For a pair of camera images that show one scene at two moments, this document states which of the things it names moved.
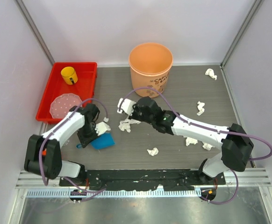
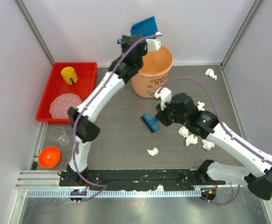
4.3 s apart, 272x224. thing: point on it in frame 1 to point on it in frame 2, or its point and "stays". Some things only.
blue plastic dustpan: (103, 140) to (146, 27)
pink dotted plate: (61, 105) stays
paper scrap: (189, 140) stays
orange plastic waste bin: (150, 64) stays
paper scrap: (207, 146) stays
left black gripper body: (87, 133) to (123, 46)
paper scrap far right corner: (210, 72) stays
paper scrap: (200, 107) stays
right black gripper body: (137, 114) to (168, 115)
